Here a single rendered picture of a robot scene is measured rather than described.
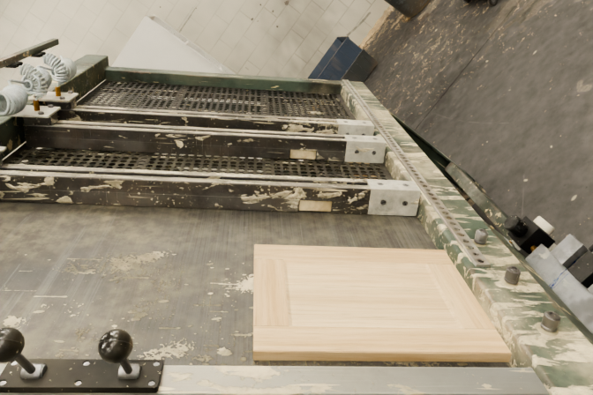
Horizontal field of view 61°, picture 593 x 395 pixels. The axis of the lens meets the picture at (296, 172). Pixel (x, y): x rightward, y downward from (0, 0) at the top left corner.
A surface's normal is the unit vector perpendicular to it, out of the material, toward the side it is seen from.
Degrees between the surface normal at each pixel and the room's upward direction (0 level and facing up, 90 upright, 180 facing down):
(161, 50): 90
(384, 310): 56
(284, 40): 90
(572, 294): 0
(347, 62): 90
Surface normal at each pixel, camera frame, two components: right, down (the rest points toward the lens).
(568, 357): 0.07, -0.92
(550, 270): -0.79, -0.54
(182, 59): 0.14, 0.30
